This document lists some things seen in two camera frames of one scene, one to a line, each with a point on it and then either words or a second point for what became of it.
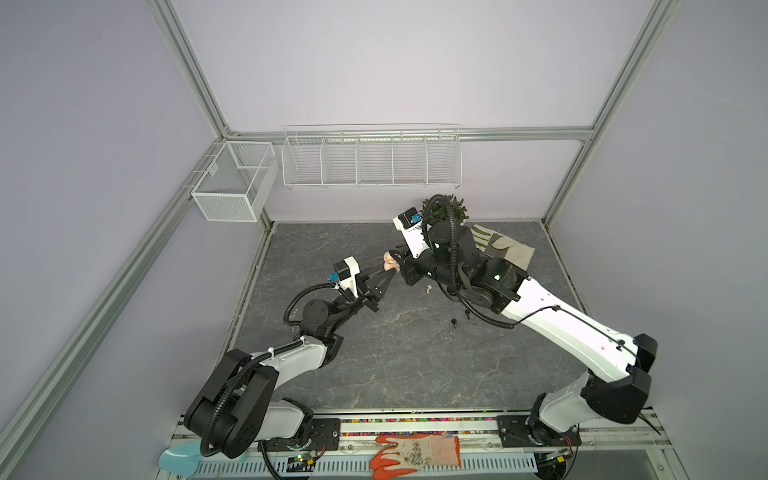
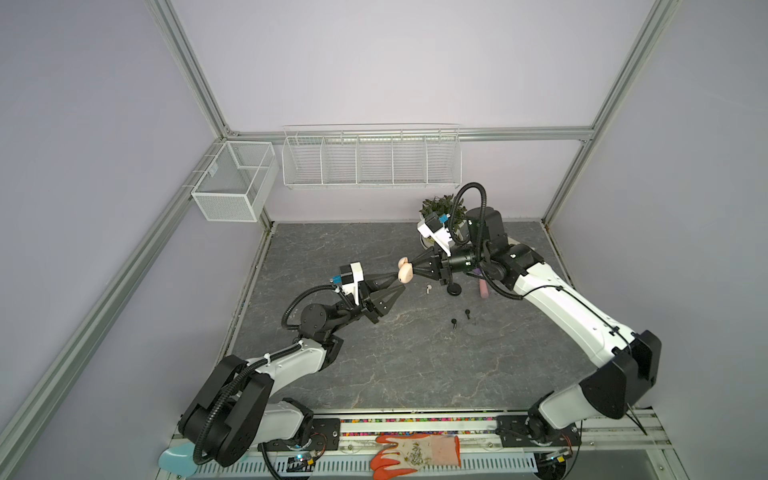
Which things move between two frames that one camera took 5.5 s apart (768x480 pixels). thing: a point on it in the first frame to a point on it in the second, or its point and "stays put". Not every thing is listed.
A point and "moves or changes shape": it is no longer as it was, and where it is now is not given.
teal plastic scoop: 181,460 stays put
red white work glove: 416,452 stays put
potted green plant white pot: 438,209 stays put
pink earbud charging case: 390,262 moves or changes shape
